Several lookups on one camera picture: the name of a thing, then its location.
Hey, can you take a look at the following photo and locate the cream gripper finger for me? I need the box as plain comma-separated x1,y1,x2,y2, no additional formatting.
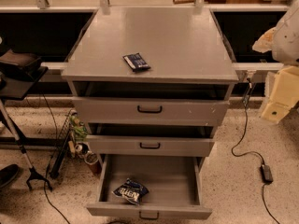
261,66,299,124
252,27,276,53

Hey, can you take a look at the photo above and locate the blue chip bag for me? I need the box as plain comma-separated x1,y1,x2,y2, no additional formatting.
112,178,149,205

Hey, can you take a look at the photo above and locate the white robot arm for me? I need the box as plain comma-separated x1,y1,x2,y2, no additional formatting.
252,1,299,124

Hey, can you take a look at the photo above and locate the grey drawer cabinet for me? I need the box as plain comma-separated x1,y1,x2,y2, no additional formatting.
61,6,240,185

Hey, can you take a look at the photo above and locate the grey bottom drawer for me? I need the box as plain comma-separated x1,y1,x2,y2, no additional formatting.
87,155,212,220

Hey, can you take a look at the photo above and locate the grey drawer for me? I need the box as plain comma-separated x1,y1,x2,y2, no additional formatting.
87,155,212,220
86,135,214,157
73,97,228,126

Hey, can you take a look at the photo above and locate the grey top drawer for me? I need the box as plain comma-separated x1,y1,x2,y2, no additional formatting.
73,97,228,126

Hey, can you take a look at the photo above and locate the grey middle drawer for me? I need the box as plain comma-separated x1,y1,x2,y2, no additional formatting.
86,135,214,157

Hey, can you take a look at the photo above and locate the green snack bag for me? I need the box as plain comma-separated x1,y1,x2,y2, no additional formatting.
69,114,88,142

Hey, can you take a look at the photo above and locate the black power adapter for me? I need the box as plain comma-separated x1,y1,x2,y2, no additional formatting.
261,164,273,183

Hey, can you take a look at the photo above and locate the dark blue snack packet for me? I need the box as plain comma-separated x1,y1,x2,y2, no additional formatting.
123,53,150,72

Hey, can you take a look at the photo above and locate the brown cup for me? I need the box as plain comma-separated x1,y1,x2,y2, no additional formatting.
84,152,101,175

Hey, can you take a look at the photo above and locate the drink can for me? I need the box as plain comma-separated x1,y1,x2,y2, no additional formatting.
75,143,90,159

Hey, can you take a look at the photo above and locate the black tray on stand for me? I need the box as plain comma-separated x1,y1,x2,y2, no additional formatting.
0,49,48,100

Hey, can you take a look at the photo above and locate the black tripod stand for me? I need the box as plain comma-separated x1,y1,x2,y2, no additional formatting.
0,100,52,190

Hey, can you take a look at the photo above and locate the black power cable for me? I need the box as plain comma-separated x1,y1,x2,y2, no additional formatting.
230,77,281,224

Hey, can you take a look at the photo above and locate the black wire basket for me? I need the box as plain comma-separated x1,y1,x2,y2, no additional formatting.
49,109,76,179

